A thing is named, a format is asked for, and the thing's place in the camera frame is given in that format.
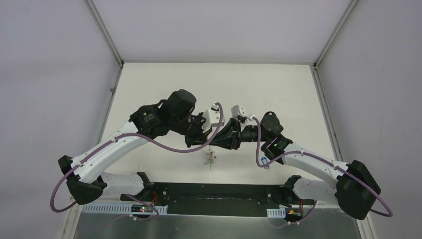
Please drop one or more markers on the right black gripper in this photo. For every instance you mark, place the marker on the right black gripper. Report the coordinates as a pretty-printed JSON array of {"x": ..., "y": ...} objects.
[{"x": 227, "y": 136}]

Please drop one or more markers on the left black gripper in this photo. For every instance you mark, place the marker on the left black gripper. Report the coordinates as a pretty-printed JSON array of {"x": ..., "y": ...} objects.
[{"x": 202, "y": 134}]

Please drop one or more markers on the metal crescent keyring plate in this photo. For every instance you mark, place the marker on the metal crescent keyring plate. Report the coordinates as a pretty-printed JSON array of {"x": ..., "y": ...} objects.
[{"x": 211, "y": 155}]

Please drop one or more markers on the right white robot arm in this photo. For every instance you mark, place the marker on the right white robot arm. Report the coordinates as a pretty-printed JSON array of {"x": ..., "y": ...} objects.
[{"x": 279, "y": 149}]

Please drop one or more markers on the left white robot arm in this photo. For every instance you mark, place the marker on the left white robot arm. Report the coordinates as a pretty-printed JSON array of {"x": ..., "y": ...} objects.
[{"x": 85, "y": 175}]

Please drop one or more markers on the blue key tag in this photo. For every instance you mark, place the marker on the blue key tag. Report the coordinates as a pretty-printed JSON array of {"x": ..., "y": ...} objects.
[{"x": 264, "y": 160}]

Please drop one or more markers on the left circuit board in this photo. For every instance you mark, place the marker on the left circuit board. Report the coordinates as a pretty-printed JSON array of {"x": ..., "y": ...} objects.
[{"x": 141, "y": 209}]

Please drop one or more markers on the circuit board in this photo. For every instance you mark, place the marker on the circuit board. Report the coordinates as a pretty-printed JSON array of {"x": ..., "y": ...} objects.
[
  {"x": 294, "y": 215},
  {"x": 141, "y": 209}
]

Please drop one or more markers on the right circuit board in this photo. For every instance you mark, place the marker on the right circuit board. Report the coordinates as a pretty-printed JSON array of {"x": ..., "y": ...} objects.
[{"x": 294, "y": 215}]

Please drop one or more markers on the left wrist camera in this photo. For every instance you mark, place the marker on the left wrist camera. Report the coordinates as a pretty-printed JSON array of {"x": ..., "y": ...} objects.
[{"x": 212, "y": 118}]

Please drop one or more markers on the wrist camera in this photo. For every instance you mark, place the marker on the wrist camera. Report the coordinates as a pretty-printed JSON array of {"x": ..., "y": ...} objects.
[
  {"x": 212, "y": 118},
  {"x": 240, "y": 114}
]

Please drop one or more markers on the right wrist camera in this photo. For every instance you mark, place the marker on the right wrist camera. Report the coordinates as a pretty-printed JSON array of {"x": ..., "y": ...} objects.
[{"x": 240, "y": 114}]

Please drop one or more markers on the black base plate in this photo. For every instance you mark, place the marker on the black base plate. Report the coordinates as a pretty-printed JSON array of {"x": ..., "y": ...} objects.
[{"x": 233, "y": 200}]

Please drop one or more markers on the right white cable duct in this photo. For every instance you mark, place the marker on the right white cable duct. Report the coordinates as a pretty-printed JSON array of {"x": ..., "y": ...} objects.
[{"x": 276, "y": 213}]

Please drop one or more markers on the white cable duct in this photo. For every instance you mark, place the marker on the white cable duct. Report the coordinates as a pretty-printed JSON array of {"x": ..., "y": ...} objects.
[
  {"x": 118, "y": 208},
  {"x": 276, "y": 213}
]

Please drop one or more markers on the left white cable duct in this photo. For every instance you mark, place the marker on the left white cable duct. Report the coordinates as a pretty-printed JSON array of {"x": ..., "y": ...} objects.
[{"x": 118, "y": 208}]

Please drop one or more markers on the aluminium frame rail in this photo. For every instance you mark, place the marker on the aluminium frame rail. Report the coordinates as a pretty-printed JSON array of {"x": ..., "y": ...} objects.
[{"x": 346, "y": 193}]

